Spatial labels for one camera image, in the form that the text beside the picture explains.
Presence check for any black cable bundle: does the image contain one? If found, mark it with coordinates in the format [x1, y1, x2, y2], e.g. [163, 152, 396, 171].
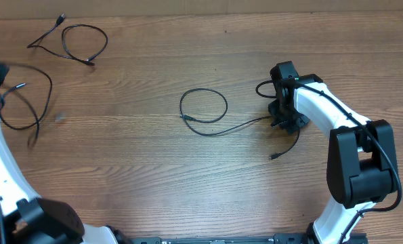
[179, 87, 273, 137]

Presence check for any thin black USB cable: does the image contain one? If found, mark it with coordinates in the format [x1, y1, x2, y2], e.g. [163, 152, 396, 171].
[26, 13, 109, 66]

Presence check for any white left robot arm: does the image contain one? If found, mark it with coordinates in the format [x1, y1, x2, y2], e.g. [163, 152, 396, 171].
[0, 62, 127, 244]

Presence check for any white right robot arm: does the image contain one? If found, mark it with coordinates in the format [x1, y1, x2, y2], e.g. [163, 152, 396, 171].
[268, 61, 402, 243]

